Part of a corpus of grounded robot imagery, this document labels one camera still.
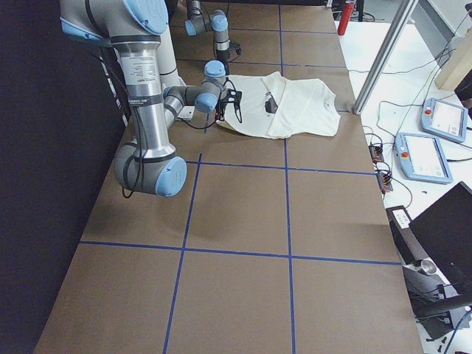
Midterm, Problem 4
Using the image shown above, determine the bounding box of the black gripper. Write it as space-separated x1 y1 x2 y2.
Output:
215 100 227 122
215 50 230 74

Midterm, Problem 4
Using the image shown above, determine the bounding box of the cream long-sleeve printed shirt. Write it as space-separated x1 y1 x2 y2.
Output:
218 72 340 139

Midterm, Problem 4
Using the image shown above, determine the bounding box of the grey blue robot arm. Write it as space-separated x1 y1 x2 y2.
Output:
184 0 231 75
60 1 233 197

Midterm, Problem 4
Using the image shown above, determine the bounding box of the red cylinder bottle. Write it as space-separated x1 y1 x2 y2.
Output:
337 0 355 36

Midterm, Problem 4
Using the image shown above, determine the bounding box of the orange black connector board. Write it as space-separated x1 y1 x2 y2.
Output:
369 145 384 164

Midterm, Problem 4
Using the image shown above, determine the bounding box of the near teach pendant tablet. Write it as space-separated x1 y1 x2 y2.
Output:
394 133 453 184

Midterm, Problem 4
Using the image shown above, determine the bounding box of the teach pendant tablet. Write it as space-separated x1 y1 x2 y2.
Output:
394 133 453 184
420 97 468 143

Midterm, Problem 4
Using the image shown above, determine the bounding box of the far teach pendant tablet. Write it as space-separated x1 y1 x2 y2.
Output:
420 97 468 143

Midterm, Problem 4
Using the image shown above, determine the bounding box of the black box white label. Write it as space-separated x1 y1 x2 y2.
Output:
386 206 414 263

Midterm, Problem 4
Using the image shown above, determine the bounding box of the wooden beige board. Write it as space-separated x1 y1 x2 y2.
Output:
434 29 471 91

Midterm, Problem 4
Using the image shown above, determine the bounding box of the black monitor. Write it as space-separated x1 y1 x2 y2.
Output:
410 182 471 294

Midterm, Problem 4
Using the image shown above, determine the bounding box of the silver round knob device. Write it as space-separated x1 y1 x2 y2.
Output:
419 259 437 276

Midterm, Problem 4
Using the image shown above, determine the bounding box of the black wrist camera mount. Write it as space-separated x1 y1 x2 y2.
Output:
221 88 242 111
229 41 242 57

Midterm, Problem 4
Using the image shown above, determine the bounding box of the white mast base plate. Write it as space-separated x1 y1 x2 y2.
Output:
174 75 195 122

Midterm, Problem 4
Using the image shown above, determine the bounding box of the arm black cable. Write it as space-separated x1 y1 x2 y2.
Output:
120 44 244 200

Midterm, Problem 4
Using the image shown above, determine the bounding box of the aluminium frame post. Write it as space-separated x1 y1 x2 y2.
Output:
353 0 419 115

